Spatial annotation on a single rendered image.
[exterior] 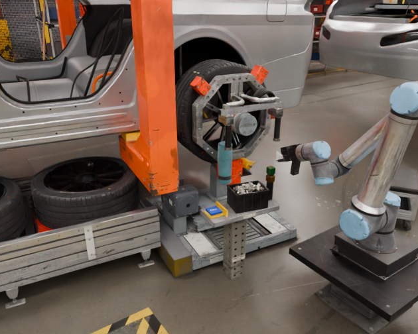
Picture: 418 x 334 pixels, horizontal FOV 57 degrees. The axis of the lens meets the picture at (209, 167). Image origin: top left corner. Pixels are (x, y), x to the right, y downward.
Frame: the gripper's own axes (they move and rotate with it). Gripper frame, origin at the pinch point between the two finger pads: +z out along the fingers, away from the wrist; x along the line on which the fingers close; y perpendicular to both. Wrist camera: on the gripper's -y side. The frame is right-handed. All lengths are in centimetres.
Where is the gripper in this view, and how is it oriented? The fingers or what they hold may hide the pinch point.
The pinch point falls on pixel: (277, 160)
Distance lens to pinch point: 224.7
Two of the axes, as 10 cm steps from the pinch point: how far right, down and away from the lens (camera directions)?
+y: -2.2, -9.7, -0.3
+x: -8.5, 2.1, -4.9
